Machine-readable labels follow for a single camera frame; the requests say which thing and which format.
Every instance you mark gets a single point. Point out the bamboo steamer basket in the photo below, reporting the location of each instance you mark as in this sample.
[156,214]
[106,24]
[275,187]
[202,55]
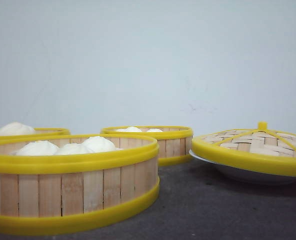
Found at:
[52,131]
[61,194]
[174,142]

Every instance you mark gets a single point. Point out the woven bamboo steamer lid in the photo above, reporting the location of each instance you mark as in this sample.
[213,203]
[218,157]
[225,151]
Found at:
[260,150]

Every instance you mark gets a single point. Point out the white bun middle basket right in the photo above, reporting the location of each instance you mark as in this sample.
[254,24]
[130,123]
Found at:
[154,130]

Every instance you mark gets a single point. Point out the white bun middle basket left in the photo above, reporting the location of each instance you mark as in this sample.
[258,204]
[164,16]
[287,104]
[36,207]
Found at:
[130,129]

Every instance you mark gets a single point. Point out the white bun front right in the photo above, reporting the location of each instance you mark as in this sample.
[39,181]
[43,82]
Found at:
[99,144]

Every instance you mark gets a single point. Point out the white bun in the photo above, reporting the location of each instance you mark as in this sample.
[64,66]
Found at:
[38,148]
[73,149]
[99,144]

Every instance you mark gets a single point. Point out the white bun front middle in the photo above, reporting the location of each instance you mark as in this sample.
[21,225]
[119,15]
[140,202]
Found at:
[73,149]

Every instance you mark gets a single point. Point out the white bun front left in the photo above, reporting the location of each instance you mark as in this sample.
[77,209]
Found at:
[38,148]

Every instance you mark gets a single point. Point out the white shallow plate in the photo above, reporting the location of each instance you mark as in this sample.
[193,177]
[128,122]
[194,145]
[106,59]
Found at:
[247,176]

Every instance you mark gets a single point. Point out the white bun far-left basket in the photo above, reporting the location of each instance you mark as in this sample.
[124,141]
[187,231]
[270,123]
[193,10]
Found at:
[16,129]

